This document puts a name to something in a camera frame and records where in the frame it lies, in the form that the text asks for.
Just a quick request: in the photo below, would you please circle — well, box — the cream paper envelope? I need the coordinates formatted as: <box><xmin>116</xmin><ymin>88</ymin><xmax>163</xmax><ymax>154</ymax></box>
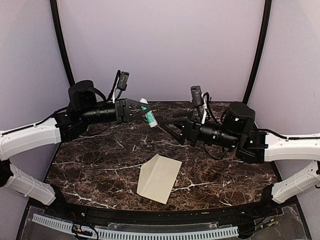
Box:
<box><xmin>136</xmin><ymin>153</ymin><xmax>182</xmax><ymax>205</ymax></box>

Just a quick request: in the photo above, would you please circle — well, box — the green white glue stick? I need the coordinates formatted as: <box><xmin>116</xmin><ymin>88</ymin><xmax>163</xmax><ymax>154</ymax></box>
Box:
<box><xmin>140</xmin><ymin>98</ymin><xmax>158</xmax><ymax>128</ymax></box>

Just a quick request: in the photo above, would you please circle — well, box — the white slotted cable duct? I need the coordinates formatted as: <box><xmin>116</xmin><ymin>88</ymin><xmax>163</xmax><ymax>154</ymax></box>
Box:
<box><xmin>32</xmin><ymin>213</ymin><xmax>239</xmax><ymax>240</ymax></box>

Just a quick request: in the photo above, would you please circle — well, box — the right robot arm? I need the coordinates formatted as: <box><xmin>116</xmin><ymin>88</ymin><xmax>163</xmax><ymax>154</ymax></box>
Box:
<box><xmin>160</xmin><ymin>101</ymin><xmax>320</xmax><ymax>217</ymax></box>

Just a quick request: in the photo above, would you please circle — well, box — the right black frame post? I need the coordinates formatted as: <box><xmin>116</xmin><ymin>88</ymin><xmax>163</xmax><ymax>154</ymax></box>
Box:
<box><xmin>242</xmin><ymin>0</ymin><xmax>272</xmax><ymax>105</ymax></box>

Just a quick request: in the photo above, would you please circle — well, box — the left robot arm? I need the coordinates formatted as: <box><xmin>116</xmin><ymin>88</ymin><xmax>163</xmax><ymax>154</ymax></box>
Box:
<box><xmin>0</xmin><ymin>80</ymin><xmax>152</xmax><ymax>218</ymax></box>

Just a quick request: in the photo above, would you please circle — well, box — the left black frame post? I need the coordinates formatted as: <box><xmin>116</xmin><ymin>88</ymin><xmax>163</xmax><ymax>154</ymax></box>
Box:
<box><xmin>49</xmin><ymin>0</ymin><xmax>76</xmax><ymax>87</ymax></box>

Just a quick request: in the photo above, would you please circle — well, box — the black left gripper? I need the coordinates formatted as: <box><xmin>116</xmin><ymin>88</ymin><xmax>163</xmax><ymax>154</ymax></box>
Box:
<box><xmin>80</xmin><ymin>98</ymin><xmax>152</xmax><ymax>125</ymax></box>

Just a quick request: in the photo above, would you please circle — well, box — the black frame post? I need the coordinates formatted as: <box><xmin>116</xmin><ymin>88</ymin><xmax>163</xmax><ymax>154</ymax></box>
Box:
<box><xmin>49</xmin><ymin>0</ymin><xmax>76</xmax><ymax>87</ymax></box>
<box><xmin>242</xmin><ymin>0</ymin><xmax>272</xmax><ymax>105</ymax></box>

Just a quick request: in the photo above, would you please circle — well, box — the black curved front rail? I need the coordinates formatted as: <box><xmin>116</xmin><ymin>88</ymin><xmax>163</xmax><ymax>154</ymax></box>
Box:
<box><xmin>39</xmin><ymin>201</ymin><xmax>283</xmax><ymax>226</ymax></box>

